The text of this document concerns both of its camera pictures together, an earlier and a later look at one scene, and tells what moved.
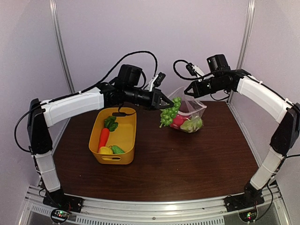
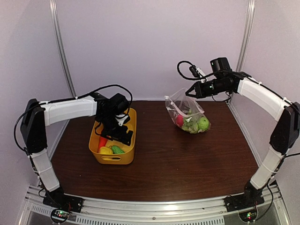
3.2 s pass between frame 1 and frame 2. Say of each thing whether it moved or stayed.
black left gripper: moved
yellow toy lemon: stayed
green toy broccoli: stayed
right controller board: stayed
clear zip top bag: moved
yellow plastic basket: stayed
